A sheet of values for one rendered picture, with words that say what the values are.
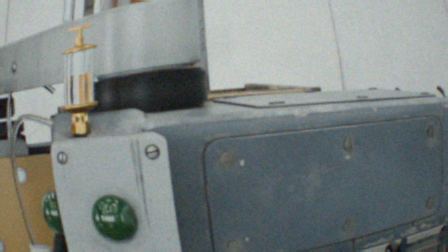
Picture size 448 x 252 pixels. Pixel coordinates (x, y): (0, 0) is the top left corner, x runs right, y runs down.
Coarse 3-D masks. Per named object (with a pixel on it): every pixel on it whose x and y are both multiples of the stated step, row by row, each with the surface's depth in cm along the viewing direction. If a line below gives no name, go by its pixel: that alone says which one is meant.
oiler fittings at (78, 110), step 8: (88, 24) 69; (80, 32) 69; (80, 40) 69; (72, 48) 68; (80, 48) 68; (88, 48) 68; (80, 104) 68; (88, 104) 68; (96, 104) 69; (72, 112) 69; (80, 112) 69; (80, 120) 69; (72, 128) 69; (80, 128) 69; (88, 128) 69
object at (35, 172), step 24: (0, 144) 103; (24, 144) 103; (0, 168) 102; (24, 168) 102; (48, 168) 103; (0, 192) 102; (24, 192) 102; (0, 216) 102; (0, 240) 102; (24, 240) 102; (48, 240) 103
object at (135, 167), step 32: (64, 160) 61; (96, 160) 61; (128, 160) 62; (160, 160) 62; (64, 192) 61; (96, 192) 61; (128, 192) 62; (160, 192) 62; (64, 224) 61; (160, 224) 62
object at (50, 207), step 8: (48, 192) 63; (48, 200) 62; (56, 200) 62; (48, 208) 62; (56, 208) 62; (48, 216) 62; (56, 216) 62; (48, 224) 62; (56, 224) 62; (56, 232) 63
